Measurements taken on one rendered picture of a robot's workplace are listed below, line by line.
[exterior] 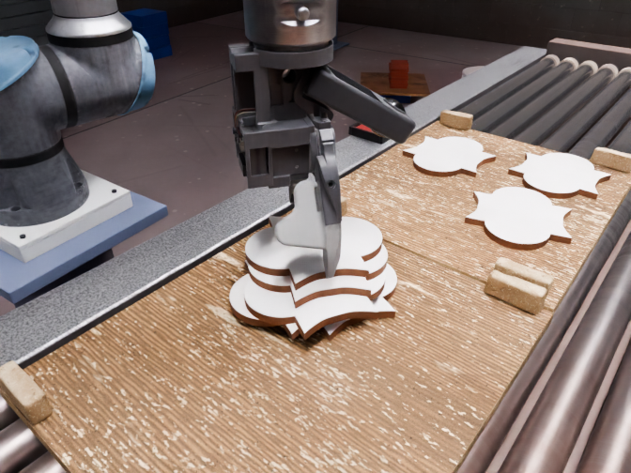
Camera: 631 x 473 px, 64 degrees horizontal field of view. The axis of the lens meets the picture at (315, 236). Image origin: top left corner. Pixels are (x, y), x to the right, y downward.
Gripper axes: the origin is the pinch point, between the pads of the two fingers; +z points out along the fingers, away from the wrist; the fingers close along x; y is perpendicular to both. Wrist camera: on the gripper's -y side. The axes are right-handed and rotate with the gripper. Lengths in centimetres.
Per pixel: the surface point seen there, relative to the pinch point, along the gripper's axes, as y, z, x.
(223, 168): -9, 99, -224
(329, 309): 1.1, 2.7, 8.6
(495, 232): -23.7, 4.7, -1.6
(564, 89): -77, 8, -56
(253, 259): 6.9, 0.6, 1.5
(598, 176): -46.9, 4.7, -10.7
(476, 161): -32.1, 4.7, -20.2
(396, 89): -145, 87, -295
